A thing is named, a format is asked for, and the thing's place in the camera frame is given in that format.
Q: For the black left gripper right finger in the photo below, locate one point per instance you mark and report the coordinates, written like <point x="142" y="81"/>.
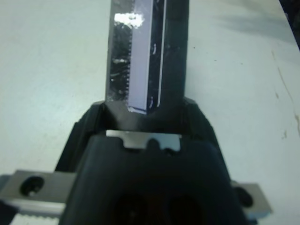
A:
<point x="201" y="131"/>

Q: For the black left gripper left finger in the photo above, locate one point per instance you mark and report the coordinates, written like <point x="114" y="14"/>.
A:
<point x="82" y="136"/>

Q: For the black printed box lid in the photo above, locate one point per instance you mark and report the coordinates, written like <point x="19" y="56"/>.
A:
<point x="175" y="58"/>

